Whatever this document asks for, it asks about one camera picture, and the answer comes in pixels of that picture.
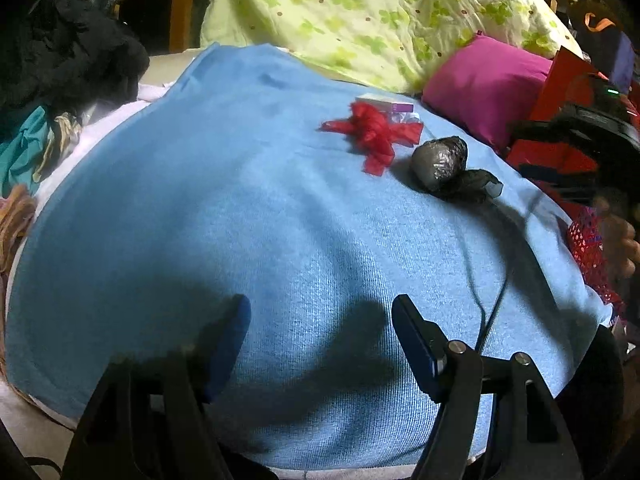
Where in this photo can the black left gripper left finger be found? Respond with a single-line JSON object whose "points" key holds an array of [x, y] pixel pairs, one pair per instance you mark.
{"points": [[219, 346]]}

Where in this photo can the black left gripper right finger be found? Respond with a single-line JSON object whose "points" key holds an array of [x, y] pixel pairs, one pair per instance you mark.
{"points": [[424, 345]]}

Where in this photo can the red ribbon bow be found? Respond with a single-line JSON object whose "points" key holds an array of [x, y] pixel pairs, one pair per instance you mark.
{"points": [[375, 134]]}

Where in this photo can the right hand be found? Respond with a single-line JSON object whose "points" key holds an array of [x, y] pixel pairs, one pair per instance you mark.
{"points": [[619, 244]]}

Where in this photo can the red paper shopping bag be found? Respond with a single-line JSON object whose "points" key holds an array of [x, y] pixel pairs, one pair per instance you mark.
{"points": [[539, 147]]}

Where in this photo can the dark blue bag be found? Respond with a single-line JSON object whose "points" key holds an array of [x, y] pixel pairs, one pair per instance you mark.
{"points": [[610, 50]]}

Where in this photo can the red plastic basket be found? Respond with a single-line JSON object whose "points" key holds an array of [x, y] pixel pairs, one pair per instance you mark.
{"points": [[585, 244]]}

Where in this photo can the magenta pillow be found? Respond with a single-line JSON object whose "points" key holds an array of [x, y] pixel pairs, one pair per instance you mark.
{"points": [[486, 87]]}

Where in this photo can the light blue blanket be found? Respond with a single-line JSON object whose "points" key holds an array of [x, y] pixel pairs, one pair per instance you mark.
{"points": [[225, 188]]}

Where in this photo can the black plastic bag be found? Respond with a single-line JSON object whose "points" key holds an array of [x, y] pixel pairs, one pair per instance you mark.
{"points": [[439, 168]]}

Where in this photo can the clear plastic wrapper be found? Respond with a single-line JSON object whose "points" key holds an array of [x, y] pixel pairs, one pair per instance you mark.
{"points": [[404, 118]]}

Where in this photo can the purple white medicine box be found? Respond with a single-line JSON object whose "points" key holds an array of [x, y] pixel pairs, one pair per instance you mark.
{"points": [[386, 104]]}

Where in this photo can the green floral quilt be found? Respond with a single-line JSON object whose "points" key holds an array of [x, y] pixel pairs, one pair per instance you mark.
{"points": [[393, 45]]}

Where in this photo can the teal cloth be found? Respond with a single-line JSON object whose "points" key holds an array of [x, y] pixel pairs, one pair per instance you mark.
{"points": [[23, 152]]}

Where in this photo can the black clothing pile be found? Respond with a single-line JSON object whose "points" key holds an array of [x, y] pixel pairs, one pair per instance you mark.
{"points": [[65, 55]]}

